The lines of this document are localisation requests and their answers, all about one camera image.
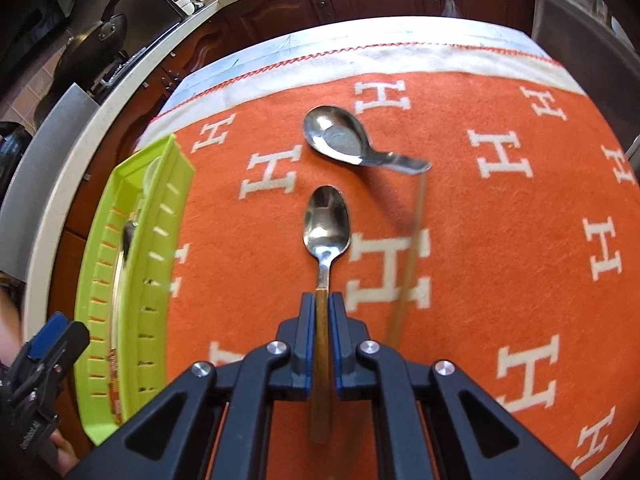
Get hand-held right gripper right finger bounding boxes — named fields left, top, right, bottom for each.
left=327, top=292, right=581, bottom=480

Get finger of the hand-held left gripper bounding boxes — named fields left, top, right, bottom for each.
left=27, top=312, right=68, bottom=361
left=42, top=321, right=92, bottom=376

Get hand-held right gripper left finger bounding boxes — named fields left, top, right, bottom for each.
left=65, top=292, right=317, bottom=480

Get cream chopstick red bands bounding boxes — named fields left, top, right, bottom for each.
left=107, top=350, right=125, bottom=427

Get light brown banded chopstick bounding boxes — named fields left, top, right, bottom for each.
left=390, top=172, right=428, bottom=348

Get small metal spoon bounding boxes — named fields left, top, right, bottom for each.
left=111, top=220, right=137, bottom=356

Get metal spoon wooden handle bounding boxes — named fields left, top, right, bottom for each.
left=303, top=185, right=352, bottom=445

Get green plastic utensil tray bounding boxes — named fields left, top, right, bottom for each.
left=72, top=134, right=197, bottom=447

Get metal soup spoon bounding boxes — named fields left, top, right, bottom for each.
left=302, top=106, right=433, bottom=177

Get person's left hand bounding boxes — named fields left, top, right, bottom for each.
left=47, top=432, right=81, bottom=466

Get pink appliance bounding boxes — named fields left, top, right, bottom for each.
left=0, top=287, right=23, bottom=361

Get orange printed blanket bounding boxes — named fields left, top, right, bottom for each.
left=135, top=47, right=640, bottom=480

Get black gas stove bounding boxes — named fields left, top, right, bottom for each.
left=85, top=45, right=151, bottom=96

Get black wok with lid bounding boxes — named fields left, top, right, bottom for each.
left=52, top=0, right=138, bottom=106

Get steel stove side panel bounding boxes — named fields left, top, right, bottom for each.
left=107, top=0, right=188, bottom=56

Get grey built-in appliance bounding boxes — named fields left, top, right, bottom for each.
left=530, top=0, right=640, bottom=151

